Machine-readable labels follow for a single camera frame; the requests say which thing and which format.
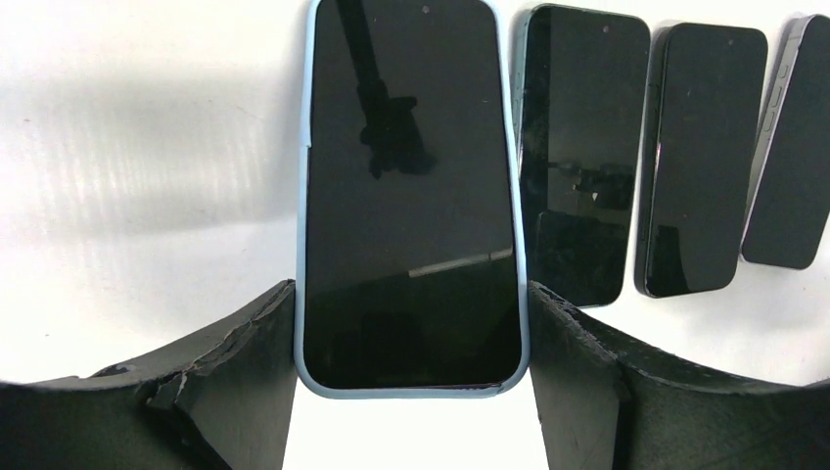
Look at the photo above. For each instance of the teal phone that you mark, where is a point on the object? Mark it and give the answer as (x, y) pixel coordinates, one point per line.
(579, 102)

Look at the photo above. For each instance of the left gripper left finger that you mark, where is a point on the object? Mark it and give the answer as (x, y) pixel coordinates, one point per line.
(219, 398)

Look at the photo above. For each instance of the blue-cased phone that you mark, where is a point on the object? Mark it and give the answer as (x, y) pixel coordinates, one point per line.
(411, 271)

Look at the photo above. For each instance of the black phone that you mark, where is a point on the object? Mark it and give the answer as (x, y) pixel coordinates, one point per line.
(703, 105)
(789, 208)

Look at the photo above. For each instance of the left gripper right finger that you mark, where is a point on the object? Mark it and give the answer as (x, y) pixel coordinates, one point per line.
(606, 400)

